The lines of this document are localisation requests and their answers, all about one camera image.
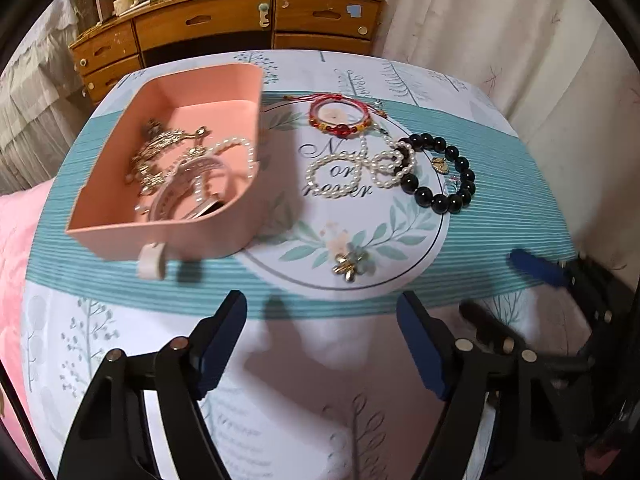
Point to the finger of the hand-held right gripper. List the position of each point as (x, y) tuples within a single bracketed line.
[(535, 267), (492, 327)]

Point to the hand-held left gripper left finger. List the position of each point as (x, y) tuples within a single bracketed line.
[(212, 355)]

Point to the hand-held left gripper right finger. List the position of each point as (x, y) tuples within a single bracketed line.
[(425, 345)]

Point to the pink jewelry box drawer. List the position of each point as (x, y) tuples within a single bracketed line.
[(210, 110)]

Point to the printed leaf tablecloth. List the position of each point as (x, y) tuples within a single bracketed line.
[(150, 285)]

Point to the gold flower brooch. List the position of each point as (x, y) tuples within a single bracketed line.
[(350, 262)]

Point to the pink watch band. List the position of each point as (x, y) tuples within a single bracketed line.
[(172, 192)]

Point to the pink blanket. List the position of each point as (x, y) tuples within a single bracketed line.
[(15, 270)]

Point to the white floral curtain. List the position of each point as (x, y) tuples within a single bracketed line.
[(525, 35)]

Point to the grey cloth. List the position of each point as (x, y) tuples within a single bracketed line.
[(35, 110)]

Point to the wooden dresser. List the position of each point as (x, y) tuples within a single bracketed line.
[(210, 20)]

